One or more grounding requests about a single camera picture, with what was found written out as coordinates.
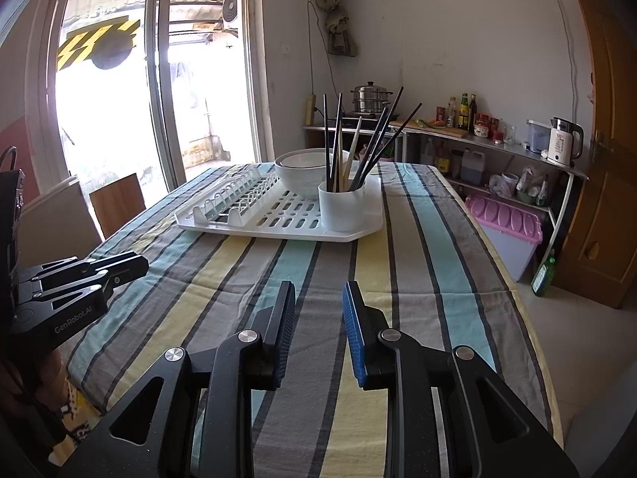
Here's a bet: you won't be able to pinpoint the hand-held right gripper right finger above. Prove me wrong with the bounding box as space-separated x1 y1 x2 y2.
342 280 580 478

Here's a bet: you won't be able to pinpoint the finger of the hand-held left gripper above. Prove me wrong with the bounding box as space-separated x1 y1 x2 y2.
17 251 145 290
41 257 150 310

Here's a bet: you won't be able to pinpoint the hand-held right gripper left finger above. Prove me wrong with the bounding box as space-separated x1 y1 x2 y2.
59 280 298 478

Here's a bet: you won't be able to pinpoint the white cup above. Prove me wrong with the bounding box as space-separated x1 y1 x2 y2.
318 178 367 232

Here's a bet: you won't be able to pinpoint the brown wooden chopstick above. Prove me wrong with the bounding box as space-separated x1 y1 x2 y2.
332 129 345 194

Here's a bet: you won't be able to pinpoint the dark brown chopstick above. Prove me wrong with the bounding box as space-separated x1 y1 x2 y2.
322 94 333 194

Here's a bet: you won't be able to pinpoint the person's left hand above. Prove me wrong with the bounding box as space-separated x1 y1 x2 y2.
10 346 68 411

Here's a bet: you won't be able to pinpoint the beige chair back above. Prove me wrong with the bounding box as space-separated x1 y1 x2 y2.
17 175 103 270

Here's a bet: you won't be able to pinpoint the brown wooden chair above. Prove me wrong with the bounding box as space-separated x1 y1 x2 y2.
90 173 147 240

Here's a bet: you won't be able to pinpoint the striped tablecloth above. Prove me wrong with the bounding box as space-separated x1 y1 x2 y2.
64 162 565 478

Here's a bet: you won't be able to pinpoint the yellow printed cloth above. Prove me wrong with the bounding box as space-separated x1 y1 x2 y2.
50 378 107 459

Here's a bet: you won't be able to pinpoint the white plastic dish rack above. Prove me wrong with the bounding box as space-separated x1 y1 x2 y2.
175 163 384 244

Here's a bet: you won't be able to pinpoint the large white bowl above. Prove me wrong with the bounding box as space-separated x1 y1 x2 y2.
275 149 335 199

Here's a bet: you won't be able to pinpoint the small white bowl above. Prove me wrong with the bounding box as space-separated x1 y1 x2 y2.
279 150 329 167

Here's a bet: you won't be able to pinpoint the storage box with pink lid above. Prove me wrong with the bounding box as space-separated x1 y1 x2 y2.
464 194 543 282

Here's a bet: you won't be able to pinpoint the green plastic bottle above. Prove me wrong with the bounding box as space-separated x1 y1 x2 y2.
530 249 557 297

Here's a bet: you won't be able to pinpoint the dark plastic jug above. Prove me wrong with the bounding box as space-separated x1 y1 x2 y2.
460 148 487 186

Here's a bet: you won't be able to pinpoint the glass sliding door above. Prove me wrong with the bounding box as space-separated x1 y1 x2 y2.
35 0 274 190

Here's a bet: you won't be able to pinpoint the yellow black striped sign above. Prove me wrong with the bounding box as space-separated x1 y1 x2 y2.
57 19 141 71

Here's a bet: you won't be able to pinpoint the white plastic bag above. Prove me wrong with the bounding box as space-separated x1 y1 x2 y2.
489 172 518 199

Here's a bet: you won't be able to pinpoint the black induction cooker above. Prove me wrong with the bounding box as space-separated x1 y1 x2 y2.
343 110 401 123

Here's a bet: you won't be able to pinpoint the wooden cutting board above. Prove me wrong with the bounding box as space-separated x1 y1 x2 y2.
388 119 471 139

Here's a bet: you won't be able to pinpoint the crumpled plastic bags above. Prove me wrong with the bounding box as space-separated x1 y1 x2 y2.
518 165 553 206

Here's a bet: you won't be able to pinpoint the stainless steel steamer pot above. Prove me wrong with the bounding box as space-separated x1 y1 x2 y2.
350 81 394 114

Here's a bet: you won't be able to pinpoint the metal kitchen shelf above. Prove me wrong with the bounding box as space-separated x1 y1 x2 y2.
303 119 590 270

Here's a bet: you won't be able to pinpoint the water filter pitcher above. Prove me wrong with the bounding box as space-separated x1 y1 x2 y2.
526 119 552 153

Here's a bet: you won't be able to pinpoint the white electric kettle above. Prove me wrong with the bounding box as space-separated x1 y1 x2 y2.
546 117 584 167

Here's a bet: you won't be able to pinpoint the wooden door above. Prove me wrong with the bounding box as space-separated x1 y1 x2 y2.
552 0 637 310

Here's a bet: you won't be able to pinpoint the beige tied curtain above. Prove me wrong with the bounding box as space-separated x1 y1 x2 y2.
316 0 359 57

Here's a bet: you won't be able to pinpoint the metal door handle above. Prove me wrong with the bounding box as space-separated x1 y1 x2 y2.
591 129 613 160

